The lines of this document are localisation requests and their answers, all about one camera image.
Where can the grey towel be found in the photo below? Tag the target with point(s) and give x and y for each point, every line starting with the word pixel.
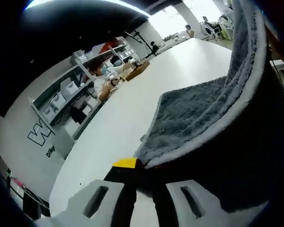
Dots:
pixel 191 111

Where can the black bag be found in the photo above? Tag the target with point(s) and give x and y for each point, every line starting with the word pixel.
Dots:
pixel 78 114

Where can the white storage box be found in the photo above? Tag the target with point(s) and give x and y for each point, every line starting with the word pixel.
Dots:
pixel 58 100
pixel 69 88
pixel 48 111

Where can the grey metal shelving unit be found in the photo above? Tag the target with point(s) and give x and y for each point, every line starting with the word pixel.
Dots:
pixel 68 78

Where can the wooden tray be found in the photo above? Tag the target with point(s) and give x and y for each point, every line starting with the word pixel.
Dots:
pixel 138 71

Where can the black tripod stand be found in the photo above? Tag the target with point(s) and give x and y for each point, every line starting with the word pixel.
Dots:
pixel 139 39

